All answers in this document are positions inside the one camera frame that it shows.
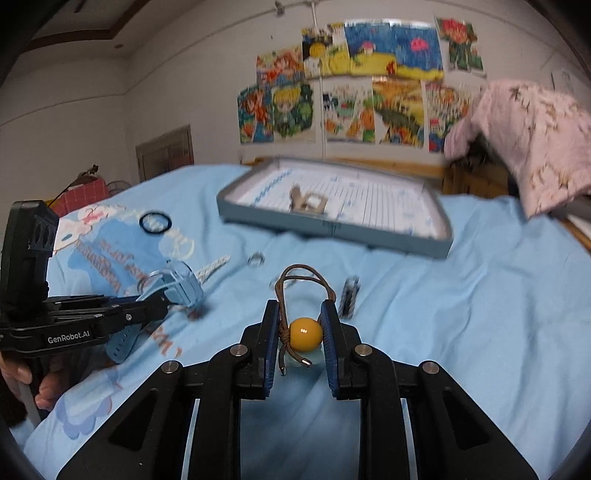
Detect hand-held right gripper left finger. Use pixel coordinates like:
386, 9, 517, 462
55, 299, 282, 480

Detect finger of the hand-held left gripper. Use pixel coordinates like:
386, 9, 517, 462
46, 302, 171, 335
44, 295, 160, 315

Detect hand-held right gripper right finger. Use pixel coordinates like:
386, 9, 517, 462
318, 299, 541, 480

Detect yellow bead hair tie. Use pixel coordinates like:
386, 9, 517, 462
274, 264, 337, 376

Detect grey shallow cardboard tray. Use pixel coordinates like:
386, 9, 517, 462
217, 158, 454, 259

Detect person's left hand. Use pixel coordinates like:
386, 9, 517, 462
0, 354, 63, 412

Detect black hair clip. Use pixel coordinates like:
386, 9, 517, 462
339, 275, 361, 318

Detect red checked cloth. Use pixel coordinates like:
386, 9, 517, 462
50, 176, 109, 217

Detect light blue printed blanket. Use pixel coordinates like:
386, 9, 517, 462
9, 161, 591, 480

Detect brown wooden door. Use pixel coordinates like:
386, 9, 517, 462
135, 124, 195, 183

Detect pink floral cloth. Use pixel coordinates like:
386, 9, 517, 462
443, 78, 591, 220

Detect black round hair tie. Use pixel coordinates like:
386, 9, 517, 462
139, 211, 172, 234

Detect white mattress with wooden frame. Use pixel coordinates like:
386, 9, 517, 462
558, 198, 591, 252

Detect group of colourful wall drawings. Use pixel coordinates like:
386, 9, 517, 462
236, 16, 488, 153

